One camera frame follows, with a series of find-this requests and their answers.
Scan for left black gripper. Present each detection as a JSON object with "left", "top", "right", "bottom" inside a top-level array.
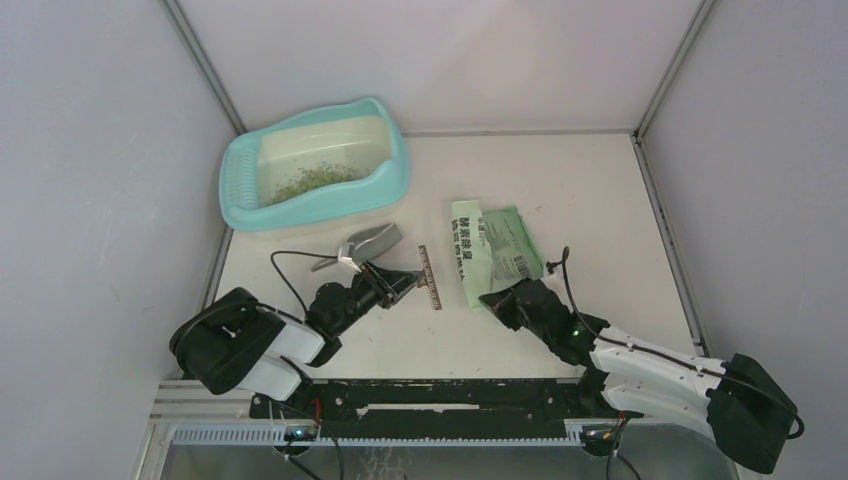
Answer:
[{"left": 332, "top": 258, "right": 422, "bottom": 335}]

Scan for torn brown bag strip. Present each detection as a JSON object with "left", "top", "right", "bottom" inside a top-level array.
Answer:
[{"left": 418, "top": 245, "right": 443, "bottom": 311}]

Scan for green cat litter bag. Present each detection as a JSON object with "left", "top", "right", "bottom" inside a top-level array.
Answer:
[{"left": 450, "top": 200, "right": 544, "bottom": 310}]

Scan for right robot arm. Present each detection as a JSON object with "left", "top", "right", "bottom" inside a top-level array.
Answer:
[{"left": 479, "top": 278, "right": 803, "bottom": 474}]

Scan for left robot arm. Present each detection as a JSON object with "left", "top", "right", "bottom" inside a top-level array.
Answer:
[{"left": 169, "top": 262, "right": 425, "bottom": 417}]

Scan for green litter pellets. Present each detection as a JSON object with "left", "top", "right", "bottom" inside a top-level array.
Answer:
[{"left": 268, "top": 162, "right": 366, "bottom": 205}]

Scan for teal plastic litter box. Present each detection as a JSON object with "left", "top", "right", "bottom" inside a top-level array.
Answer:
[{"left": 218, "top": 97, "right": 411, "bottom": 233}]

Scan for black mounting base bar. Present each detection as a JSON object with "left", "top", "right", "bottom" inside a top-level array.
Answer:
[{"left": 249, "top": 378, "right": 619, "bottom": 439}]

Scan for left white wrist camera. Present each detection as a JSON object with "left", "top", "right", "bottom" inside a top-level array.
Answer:
[{"left": 337, "top": 242, "right": 361, "bottom": 272}]

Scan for white slotted cable duct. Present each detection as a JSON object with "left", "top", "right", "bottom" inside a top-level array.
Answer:
[{"left": 171, "top": 424, "right": 584, "bottom": 447}]

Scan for right black camera cable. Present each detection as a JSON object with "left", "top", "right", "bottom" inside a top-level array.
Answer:
[{"left": 545, "top": 246, "right": 806, "bottom": 441}]

